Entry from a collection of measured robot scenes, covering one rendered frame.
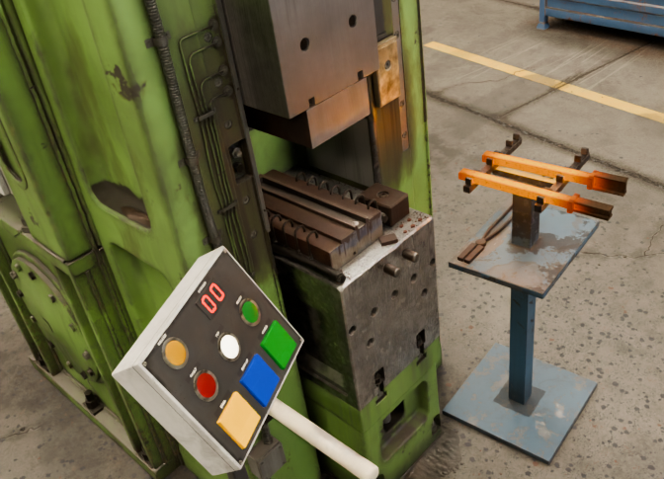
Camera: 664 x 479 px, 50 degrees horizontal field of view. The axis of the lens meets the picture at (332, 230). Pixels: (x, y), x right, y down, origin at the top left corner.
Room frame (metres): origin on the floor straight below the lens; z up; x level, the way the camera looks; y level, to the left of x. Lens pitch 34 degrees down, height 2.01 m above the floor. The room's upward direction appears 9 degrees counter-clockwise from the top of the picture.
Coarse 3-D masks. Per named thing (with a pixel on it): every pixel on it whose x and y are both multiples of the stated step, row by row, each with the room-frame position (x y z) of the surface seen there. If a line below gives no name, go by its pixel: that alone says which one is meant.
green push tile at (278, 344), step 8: (272, 328) 1.10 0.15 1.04; (280, 328) 1.11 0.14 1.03; (272, 336) 1.09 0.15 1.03; (280, 336) 1.10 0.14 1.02; (288, 336) 1.11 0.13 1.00; (264, 344) 1.06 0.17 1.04; (272, 344) 1.07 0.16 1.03; (280, 344) 1.08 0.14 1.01; (288, 344) 1.10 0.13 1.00; (272, 352) 1.06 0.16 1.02; (280, 352) 1.07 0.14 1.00; (288, 352) 1.08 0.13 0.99; (280, 360) 1.05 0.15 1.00; (288, 360) 1.06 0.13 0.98
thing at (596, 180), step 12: (492, 156) 1.76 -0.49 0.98; (504, 156) 1.75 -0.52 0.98; (516, 168) 1.70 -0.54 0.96; (528, 168) 1.68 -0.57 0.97; (540, 168) 1.66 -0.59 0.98; (552, 168) 1.64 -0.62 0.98; (564, 168) 1.63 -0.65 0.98; (576, 180) 1.59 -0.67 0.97; (588, 180) 1.56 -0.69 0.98; (600, 180) 1.55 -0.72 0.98; (612, 180) 1.53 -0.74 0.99; (624, 180) 1.52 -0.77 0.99; (612, 192) 1.53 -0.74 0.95; (624, 192) 1.51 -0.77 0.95
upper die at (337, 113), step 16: (336, 96) 1.48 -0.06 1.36; (352, 96) 1.51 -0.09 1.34; (368, 96) 1.55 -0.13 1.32; (256, 112) 1.55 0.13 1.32; (304, 112) 1.42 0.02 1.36; (320, 112) 1.44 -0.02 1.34; (336, 112) 1.47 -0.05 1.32; (352, 112) 1.51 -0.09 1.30; (368, 112) 1.54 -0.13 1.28; (256, 128) 1.56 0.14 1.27; (272, 128) 1.51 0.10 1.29; (288, 128) 1.47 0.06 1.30; (304, 128) 1.43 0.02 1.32; (320, 128) 1.44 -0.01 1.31; (336, 128) 1.47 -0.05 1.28; (304, 144) 1.43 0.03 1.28
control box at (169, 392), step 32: (224, 256) 1.17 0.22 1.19; (192, 288) 1.07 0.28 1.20; (224, 288) 1.11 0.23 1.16; (256, 288) 1.16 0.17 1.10; (160, 320) 1.01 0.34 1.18; (192, 320) 1.01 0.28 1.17; (224, 320) 1.06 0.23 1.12; (128, 352) 0.96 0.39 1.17; (160, 352) 0.92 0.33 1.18; (192, 352) 0.96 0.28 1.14; (256, 352) 1.04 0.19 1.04; (128, 384) 0.90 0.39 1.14; (160, 384) 0.88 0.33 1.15; (192, 384) 0.91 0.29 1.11; (224, 384) 0.95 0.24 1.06; (160, 416) 0.88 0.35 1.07; (192, 416) 0.86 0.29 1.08; (192, 448) 0.86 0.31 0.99; (224, 448) 0.84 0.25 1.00
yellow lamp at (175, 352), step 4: (168, 344) 0.94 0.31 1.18; (172, 344) 0.95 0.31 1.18; (176, 344) 0.95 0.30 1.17; (180, 344) 0.96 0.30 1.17; (168, 348) 0.94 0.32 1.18; (172, 348) 0.94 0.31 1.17; (176, 348) 0.94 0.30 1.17; (180, 348) 0.95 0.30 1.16; (184, 348) 0.95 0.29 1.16; (168, 352) 0.93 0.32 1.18; (172, 352) 0.93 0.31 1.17; (176, 352) 0.94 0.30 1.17; (180, 352) 0.94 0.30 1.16; (184, 352) 0.95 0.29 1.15; (168, 356) 0.92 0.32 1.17; (172, 356) 0.93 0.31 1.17; (176, 356) 0.93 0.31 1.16; (180, 356) 0.94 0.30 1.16; (184, 356) 0.94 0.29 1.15; (172, 360) 0.92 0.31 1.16; (176, 360) 0.93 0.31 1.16; (180, 360) 0.93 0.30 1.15; (184, 360) 0.93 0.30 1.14; (176, 364) 0.92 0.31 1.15
